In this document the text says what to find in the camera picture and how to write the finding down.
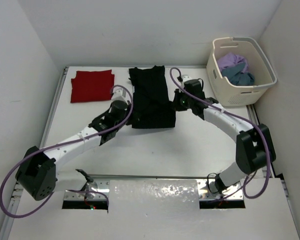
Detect black t-shirt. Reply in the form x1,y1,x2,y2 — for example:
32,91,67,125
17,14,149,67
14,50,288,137
128,65,176,129

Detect red t-shirt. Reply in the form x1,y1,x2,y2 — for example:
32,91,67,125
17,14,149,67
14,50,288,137
70,69,115,104

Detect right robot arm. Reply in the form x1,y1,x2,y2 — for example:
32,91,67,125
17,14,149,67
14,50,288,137
173,77,276,194

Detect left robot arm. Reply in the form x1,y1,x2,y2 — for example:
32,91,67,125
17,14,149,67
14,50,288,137
15,100,132,201

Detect cream laundry basket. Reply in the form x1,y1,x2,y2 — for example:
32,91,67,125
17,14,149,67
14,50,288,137
206,37,277,107

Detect blue-grey t-shirt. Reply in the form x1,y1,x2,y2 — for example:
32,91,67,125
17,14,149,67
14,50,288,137
221,63,255,86

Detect purple t-shirt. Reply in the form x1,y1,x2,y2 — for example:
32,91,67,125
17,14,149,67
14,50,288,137
217,52,249,73

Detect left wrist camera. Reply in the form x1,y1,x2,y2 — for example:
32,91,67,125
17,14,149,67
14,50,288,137
111,88,129,101

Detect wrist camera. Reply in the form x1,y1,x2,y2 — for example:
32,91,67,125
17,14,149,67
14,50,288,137
111,88,129,101
177,74,191,82

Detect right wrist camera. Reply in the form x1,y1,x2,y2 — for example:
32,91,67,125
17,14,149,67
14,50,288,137
177,74,191,82

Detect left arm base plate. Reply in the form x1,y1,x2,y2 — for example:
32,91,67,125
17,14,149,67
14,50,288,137
63,179,110,201

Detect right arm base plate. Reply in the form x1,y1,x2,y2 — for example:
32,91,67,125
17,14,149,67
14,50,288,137
196,178,244,201

